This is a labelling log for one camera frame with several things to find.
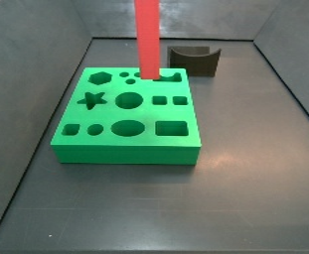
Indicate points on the long red rectangular peg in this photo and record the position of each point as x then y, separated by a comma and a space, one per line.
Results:
148, 37

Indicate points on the green shape-sorter block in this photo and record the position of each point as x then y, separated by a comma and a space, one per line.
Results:
128, 120

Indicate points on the black curved holder block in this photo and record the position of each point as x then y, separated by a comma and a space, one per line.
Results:
199, 60

